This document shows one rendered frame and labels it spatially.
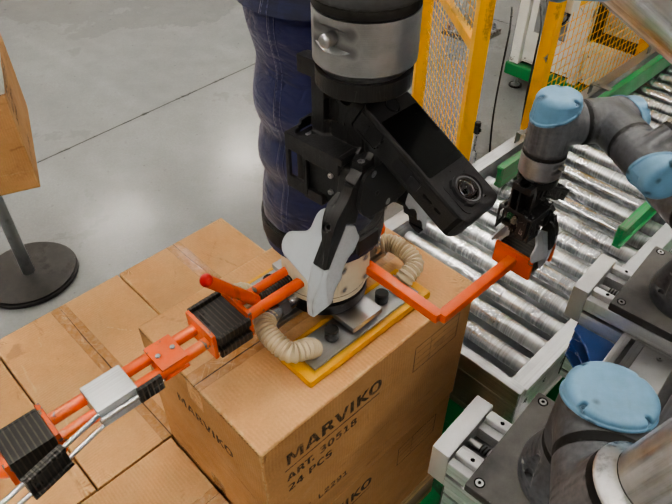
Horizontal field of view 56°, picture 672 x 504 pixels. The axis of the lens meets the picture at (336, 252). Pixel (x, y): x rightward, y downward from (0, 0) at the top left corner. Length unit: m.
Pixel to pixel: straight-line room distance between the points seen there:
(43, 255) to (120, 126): 1.13
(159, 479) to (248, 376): 0.47
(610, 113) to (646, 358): 0.50
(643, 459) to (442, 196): 0.39
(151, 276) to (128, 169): 1.55
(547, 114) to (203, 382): 0.77
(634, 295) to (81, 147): 3.08
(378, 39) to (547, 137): 0.70
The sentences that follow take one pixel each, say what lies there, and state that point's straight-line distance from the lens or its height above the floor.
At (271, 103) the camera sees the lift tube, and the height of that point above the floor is 1.46.
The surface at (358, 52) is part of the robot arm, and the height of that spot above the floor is 1.74.
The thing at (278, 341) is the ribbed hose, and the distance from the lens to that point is 1.16.
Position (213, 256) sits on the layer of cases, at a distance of 2.07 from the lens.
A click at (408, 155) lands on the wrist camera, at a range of 0.45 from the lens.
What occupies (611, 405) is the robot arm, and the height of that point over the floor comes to 1.27.
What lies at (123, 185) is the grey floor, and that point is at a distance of 3.42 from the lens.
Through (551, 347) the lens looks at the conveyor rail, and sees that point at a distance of 1.81.
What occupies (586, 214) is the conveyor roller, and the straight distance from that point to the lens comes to 2.36.
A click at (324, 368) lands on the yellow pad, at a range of 1.21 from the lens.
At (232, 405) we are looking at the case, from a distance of 1.20.
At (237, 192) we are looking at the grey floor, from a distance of 3.23.
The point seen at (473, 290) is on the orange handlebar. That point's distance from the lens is 1.19.
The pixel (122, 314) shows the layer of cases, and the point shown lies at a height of 0.54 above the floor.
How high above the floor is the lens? 1.92
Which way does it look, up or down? 42 degrees down
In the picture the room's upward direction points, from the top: straight up
